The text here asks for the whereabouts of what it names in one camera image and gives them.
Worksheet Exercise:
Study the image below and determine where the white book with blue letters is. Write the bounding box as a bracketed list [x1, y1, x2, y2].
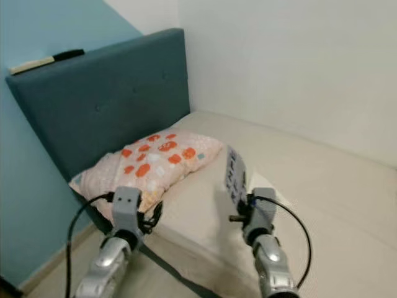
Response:
[225, 145, 249, 206]

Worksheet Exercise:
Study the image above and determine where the pink pillow with orange spots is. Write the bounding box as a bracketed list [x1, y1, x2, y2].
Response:
[69, 128, 225, 225]

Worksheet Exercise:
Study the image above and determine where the beige mattress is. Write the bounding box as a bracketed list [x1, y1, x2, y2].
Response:
[148, 110, 397, 298]

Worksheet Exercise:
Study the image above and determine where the white remote control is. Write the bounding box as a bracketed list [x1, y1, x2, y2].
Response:
[9, 55, 56, 76]

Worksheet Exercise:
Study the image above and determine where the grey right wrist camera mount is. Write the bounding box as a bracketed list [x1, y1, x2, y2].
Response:
[244, 187, 278, 241]

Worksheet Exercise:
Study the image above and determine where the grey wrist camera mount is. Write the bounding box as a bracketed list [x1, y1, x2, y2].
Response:
[111, 186, 143, 238]
[244, 187, 278, 241]

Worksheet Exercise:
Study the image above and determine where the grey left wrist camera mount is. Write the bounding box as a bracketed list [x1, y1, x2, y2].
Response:
[111, 186, 143, 238]

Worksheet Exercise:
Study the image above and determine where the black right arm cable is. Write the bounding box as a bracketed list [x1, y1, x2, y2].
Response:
[248, 195, 313, 291]

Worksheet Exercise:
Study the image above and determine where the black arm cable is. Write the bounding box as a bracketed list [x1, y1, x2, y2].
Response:
[65, 192, 116, 298]
[248, 195, 313, 291]

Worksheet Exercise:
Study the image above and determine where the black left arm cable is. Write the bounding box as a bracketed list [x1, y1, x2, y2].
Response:
[65, 192, 116, 298]

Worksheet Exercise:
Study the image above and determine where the teal fabric bed frame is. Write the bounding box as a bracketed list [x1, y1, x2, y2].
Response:
[4, 27, 218, 298]

